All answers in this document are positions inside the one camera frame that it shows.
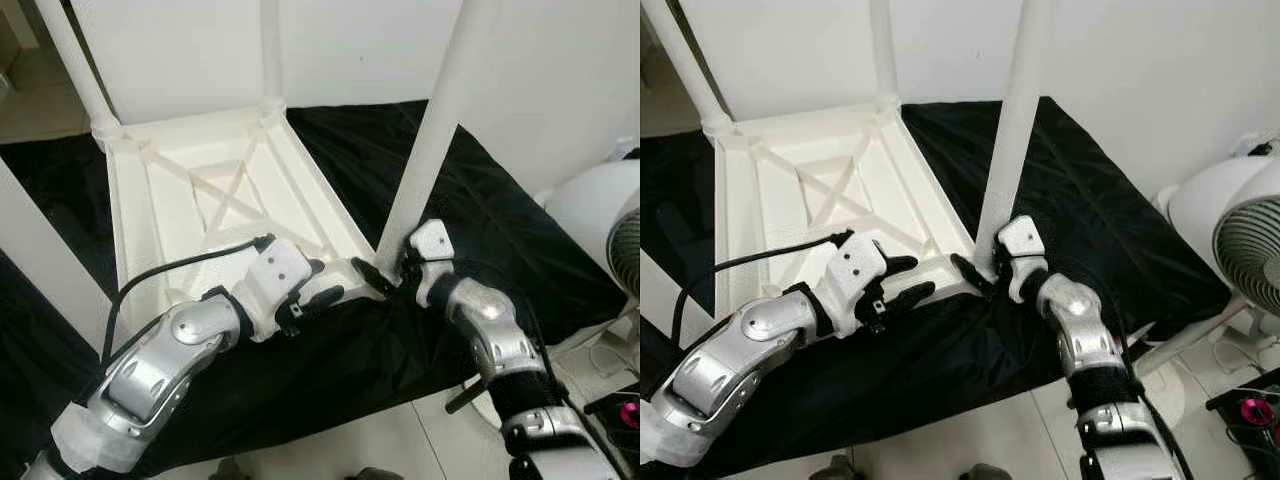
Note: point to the black magenta hair dryer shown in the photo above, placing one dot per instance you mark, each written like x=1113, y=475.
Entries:
x=1255, y=410
x=628, y=413

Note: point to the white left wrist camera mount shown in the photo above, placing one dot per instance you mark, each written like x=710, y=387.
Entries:
x=855, y=270
x=275, y=275

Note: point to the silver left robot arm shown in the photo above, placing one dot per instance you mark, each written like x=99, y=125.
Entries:
x=150, y=370
x=740, y=350

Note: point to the grey left robot foot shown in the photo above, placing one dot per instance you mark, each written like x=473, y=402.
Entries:
x=832, y=469
x=226, y=471

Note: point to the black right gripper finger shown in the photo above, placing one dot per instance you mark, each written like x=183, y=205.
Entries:
x=373, y=277
x=972, y=273

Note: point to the grey right robot foot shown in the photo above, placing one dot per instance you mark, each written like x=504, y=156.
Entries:
x=375, y=475
x=984, y=473

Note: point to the white wall socket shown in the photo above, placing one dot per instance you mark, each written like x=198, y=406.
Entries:
x=1248, y=146
x=622, y=150

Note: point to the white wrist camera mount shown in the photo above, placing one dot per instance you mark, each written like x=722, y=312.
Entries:
x=1022, y=238
x=855, y=270
x=275, y=275
x=430, y=240

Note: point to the black cloth table cover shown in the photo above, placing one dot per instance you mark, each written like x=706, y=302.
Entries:
x=520, y=220
x=1130, y=200

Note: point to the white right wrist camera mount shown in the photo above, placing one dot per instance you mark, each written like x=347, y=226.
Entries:
x=430, y=240
x=1022, y=238

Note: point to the white plastic children tabletop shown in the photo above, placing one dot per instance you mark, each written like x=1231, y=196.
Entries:
x=160, y=230
x=790, y=220

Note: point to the grey robot foot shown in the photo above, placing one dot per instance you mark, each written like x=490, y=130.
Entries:
x=375, y=475
x=226, y=471
x=984, y=473
x=832, y=469

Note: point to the black metal frame bar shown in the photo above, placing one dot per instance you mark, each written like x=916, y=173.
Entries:
x=465, y=397

